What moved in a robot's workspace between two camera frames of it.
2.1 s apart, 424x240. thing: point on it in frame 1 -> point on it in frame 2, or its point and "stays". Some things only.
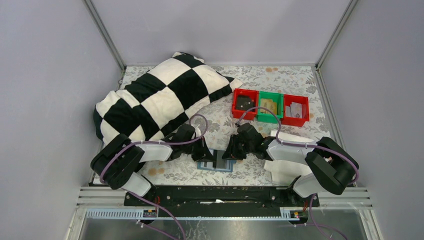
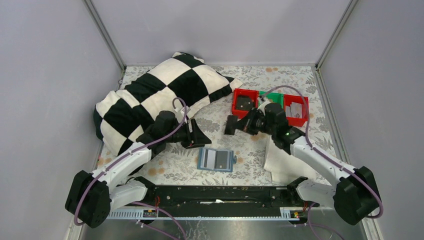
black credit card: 221,162 -> 230,128
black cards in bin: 244,102 stays
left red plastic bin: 243,99 stays
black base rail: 221,197 stays
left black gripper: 203,151 -> 199,138
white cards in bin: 294,110 stays
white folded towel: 284,172 stays
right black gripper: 231,152 -> 246,123
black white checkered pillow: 158,100 stays
